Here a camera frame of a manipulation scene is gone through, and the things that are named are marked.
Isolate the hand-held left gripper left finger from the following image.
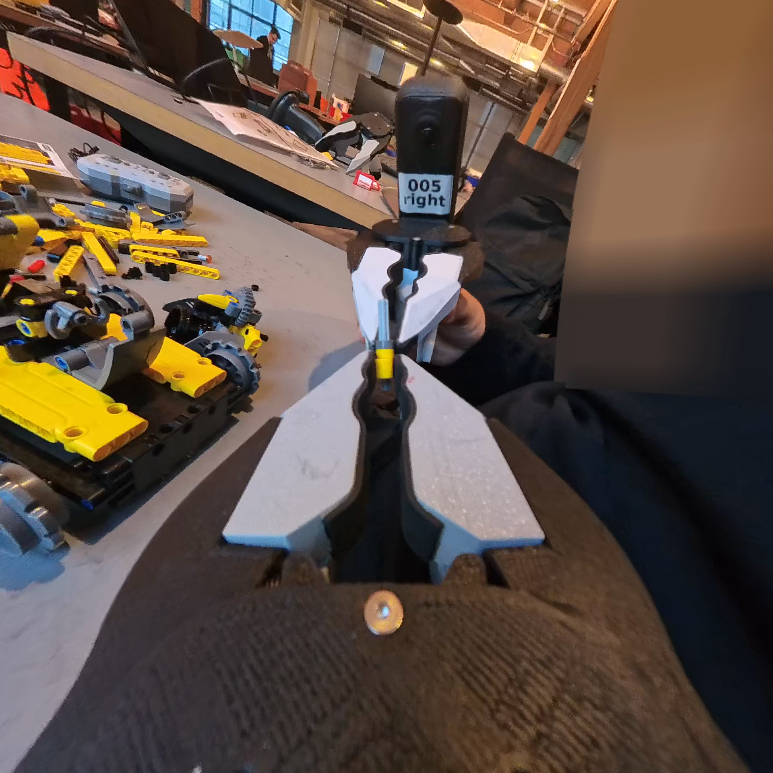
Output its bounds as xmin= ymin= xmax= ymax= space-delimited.
xmin=222 ymin=352 xmax=372 ymax=552

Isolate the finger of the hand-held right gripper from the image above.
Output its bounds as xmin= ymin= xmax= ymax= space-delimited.
xmin=351 ymin=248 xmax=403 ymax=349
xmin=399 ymin=252 xmax=466 ymax=348

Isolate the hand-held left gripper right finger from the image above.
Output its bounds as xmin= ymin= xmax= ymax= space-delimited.
xmin=397 ymin=355 xmax=547 ymax=579

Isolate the person's right forearm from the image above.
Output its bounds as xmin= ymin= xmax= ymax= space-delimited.
xmin=435 ymin=329 xmax=559 ymax=408

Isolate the grey desk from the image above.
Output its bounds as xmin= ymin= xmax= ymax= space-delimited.
xmin=0 ymin=91 xmax=387 ymax=768

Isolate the person's right hand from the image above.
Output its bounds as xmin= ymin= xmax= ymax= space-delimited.
xmin=432 ymin=287 xmax=488 ymax=367

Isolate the idle black grey gripper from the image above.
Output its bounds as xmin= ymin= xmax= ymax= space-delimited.
xmin=314 ymin=112 xmax=397 ymax=177

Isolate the black backpack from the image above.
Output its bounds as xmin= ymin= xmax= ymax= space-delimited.
xmin=477 ymin=193 xmax=575 ymax=340

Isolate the black office chair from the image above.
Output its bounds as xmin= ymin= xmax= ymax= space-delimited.
xmin=458 ymin=133 xmax=582 ymax=254

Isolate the black swivel chair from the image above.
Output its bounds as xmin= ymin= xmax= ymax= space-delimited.
xmin=266 ymin=91 xmax=328 ymax=144

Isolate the white paper sheet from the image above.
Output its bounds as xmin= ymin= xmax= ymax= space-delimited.
xmin=196 ymin=99 xmax=339 ymax=171

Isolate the toy wheel gear subassembly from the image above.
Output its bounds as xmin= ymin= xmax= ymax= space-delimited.
xmin=162 ymin=285 xmax=268 ymax=354

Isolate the pile of loose toy pieces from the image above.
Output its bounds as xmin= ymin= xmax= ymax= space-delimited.
xmin=0 ymin=163 xmax=222 ymax=286

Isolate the yellow toy vehicle model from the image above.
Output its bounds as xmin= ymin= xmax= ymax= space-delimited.
xmin=0 ymin=214 xmax=262 ymax=554

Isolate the grey toy battery box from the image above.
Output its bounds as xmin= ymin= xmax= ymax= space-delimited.
xmin=76 ymin=152 xmax=196 ymax=216

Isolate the black monitor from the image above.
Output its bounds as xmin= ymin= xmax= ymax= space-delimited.
xmin=114 ymin=0 xmax=244 ymax=101

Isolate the grey table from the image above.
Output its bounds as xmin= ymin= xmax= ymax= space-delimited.
xmin=6 ymin=30 xmax=473 ymax=228

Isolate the clear sticker sheet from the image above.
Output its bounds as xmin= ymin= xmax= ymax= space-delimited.
xmin=0 ymin=136 xmax=77 ymax=180

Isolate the orange black patterned object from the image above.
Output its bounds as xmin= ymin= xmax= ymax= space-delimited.
xmin=0 ymin=47 xmax=50 ymax=114

